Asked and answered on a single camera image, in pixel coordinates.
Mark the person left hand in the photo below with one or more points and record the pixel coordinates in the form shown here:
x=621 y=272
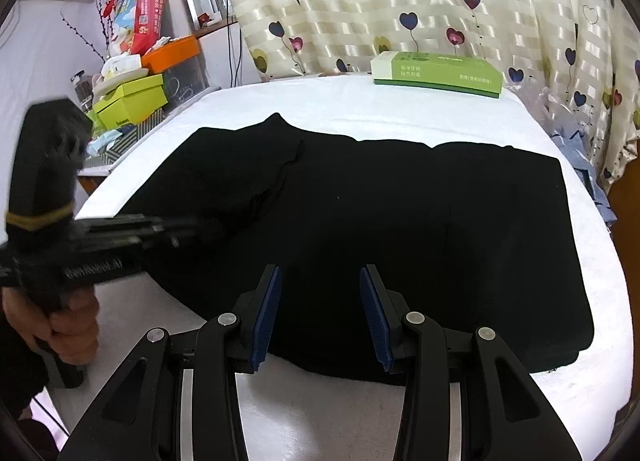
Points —
x=72 y=333

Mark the black pants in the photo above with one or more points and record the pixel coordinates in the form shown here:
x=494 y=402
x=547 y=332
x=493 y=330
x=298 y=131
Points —
x=471 y=235

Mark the blue clothes pile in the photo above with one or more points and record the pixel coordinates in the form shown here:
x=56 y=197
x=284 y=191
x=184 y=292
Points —
x=573 y=149

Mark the lime green shoe box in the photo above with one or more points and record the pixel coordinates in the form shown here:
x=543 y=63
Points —
x=131 y=102

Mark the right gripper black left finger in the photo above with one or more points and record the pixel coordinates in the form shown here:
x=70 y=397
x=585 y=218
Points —
x=137 y=413

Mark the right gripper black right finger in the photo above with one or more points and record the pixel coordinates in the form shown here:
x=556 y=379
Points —
x=504 y=414

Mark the orange box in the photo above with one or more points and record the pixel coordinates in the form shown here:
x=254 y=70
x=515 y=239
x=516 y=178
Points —
x=173 y=53

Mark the red colourful gift box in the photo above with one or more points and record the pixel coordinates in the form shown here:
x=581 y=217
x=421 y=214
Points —
x=136 y=26

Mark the green and white flat box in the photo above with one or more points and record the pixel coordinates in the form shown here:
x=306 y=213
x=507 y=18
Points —
x=441 y=72

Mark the heart pattern cream curtain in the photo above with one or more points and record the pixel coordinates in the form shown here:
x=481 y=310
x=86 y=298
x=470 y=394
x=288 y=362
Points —
x=584 y=54

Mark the striped black white box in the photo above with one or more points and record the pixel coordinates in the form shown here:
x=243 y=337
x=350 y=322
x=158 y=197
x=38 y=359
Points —
x=106 y=147

